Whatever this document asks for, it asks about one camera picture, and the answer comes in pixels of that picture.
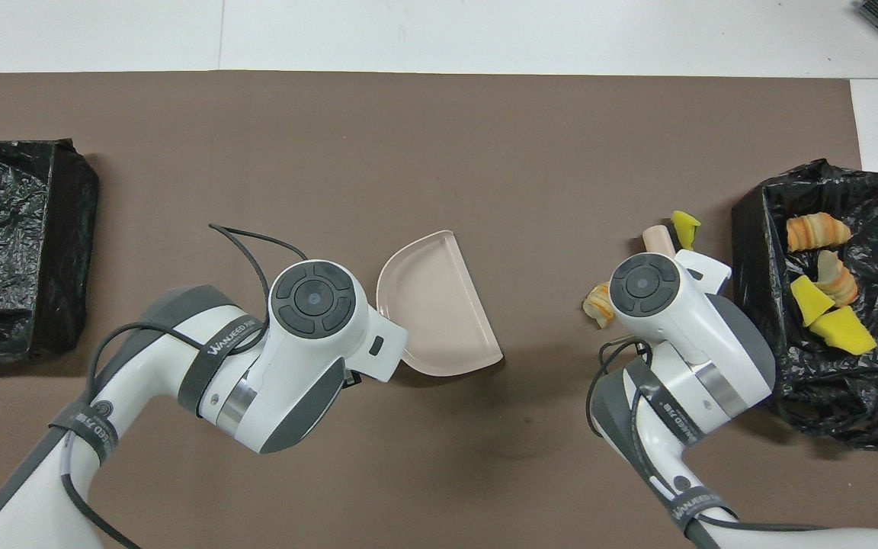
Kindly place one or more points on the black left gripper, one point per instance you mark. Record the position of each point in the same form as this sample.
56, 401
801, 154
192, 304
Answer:
351, 375

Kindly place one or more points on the beige plastic dustpan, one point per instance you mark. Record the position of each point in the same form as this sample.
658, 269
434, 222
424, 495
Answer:
439, 313

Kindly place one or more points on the toy croissant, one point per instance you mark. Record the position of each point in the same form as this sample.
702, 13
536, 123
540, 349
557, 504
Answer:
597, 305
816, 232

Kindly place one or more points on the beige hand brush black bristles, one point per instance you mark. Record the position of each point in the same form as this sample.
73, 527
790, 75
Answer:
658, 240

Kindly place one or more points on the yellow sponge piece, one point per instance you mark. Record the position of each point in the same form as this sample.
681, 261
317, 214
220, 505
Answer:
811, 301
684, 229
844, 332

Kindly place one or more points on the pale striped bread piece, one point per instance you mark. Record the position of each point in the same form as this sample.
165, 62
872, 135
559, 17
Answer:
839, 284

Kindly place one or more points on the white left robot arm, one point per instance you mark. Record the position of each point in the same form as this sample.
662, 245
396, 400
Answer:
317, 297

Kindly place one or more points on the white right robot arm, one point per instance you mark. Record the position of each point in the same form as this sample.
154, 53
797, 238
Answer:
645, 286

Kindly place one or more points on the boxy black bag lined bin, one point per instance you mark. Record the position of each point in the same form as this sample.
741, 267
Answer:
12, 229

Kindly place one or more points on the crumpled black bag lined bin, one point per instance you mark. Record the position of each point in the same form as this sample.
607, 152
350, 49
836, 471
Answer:
866, 396

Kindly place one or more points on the brown table mat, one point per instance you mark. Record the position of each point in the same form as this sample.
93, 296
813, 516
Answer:
408, 114

